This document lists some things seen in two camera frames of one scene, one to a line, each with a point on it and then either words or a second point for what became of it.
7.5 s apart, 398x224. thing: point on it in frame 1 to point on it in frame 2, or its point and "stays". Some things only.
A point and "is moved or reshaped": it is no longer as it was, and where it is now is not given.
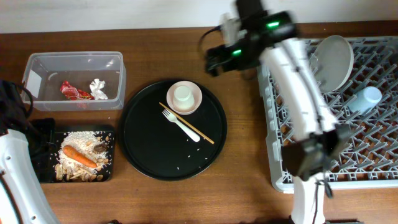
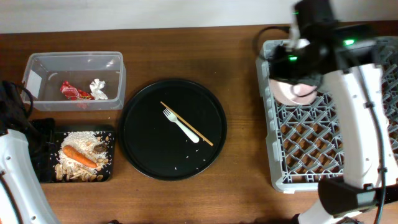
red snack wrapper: (74, 93) stays
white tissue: (95, 86) stays
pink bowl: (184, 98) is moved or reshaped
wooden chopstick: (186, 123) stays
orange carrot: (73, 155) stays
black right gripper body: (238, 56) to (291, 68)
